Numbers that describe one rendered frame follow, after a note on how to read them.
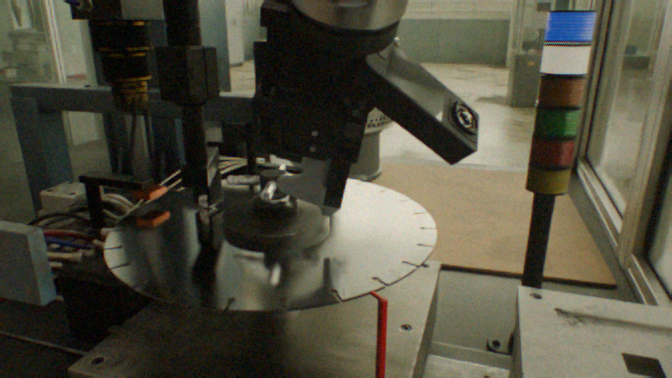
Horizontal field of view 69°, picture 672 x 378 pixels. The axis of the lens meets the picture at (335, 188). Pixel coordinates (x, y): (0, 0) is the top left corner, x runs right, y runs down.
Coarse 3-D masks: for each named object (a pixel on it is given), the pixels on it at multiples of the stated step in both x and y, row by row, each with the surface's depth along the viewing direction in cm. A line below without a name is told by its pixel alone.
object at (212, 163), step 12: (180, 108) 46; (192, 108) 46; (192, 120) 46; (204, 120) 47; (192, 132) 46; (204, 132) 47; (192, 144) 47; (204, 144) 48; (192, 156) 47; (204, 156) 48; (216, 156) 53; (192, 168) 47; (204, 168) 47; (216, 168) 53; (192, 180) 47; (204, 180) 47; (216, 180) 53; (192, 192) 54; (216, 192) 54
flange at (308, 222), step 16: (240, 208) 52; (256, 208) 49; (272, 208) 48; (288, 208) 49; (304, 208) 51; (224, 224) 48; (240, 224) 48; (256, 224) 47; (272, 224) 47; (288, 224) 47; (304, 224) 48; (320, 224) 48; (240, 240) 46; (256, 240) 46; (272, 240) 46; (288, 240) 46
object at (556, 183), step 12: (528, 168) 54; (540, 168) 53; (552, 168) 52; (564, 168) 52; (528, 180) 54; (540, 180) 53; (552, 180) 52; (564, 180) 53; (540, 192) 53; (552, 192) 53; (564, 192) 53
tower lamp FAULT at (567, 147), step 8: (536, 136) 53; (536, 144) 53; (544, 144) 52; (552, 144) 51; (560, 144) 51; (568, 144) 51; (536, 152) 53; (544, 152) 52; (552, 152) 51; (560, 152) 51; (568, 152) 52; (528, 160) 54; (536, 160) 53; (544, 160) 52; (552, 160) 52; (560, 160) 52; (568, 160) 52
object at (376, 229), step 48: (240, 192) 60; (384, 192) 60; (144, 240) 47; (192, 240) 47; (336, 240) 47; (384, 240) 47; (432, 240) 47; (144, 288) 38; (192, 288) 38; (240, 288) 38; (288, 288) 38; (336, 288) 38
